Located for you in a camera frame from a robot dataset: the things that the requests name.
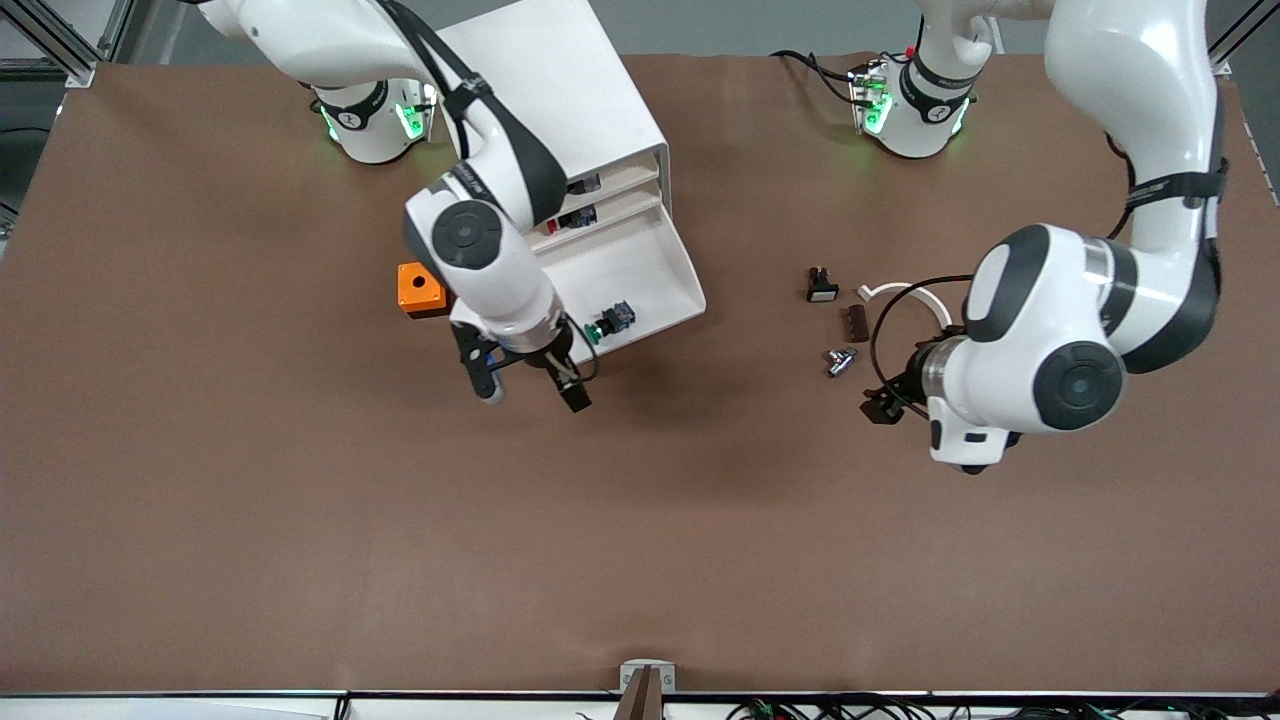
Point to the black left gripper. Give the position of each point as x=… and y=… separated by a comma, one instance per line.
x=903, y=385

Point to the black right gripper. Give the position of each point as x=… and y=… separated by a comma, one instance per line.
x=553, y=361

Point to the white curved plastic bracket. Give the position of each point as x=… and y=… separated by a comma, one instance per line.
x=880, y=289

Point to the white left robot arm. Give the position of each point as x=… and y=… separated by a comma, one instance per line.
x=1060, y=330

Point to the orange black push button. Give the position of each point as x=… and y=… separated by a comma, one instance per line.
x=585, y=184

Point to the small silver metal connector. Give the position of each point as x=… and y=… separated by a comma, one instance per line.
x=840, y=361

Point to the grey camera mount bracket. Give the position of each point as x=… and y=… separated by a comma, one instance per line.
x=647, y=678

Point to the brown terminal block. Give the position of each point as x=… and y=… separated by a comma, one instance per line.
x=857, y=323

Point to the aluminium frame profile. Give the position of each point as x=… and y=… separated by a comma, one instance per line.
x=75, y=68

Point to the orange button enclosure box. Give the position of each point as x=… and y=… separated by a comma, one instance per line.
x=415, y=290

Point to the black white rectangular push button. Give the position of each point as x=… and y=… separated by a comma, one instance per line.
x=822, y=288

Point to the green push button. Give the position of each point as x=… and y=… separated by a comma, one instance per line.
x=610, y=322

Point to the white plastic drawer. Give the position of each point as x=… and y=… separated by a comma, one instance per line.
x=640, y=270
x=630, y=172
x=630, y=205

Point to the white drawer cabinet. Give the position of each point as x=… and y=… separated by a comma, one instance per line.
x=590, y=80

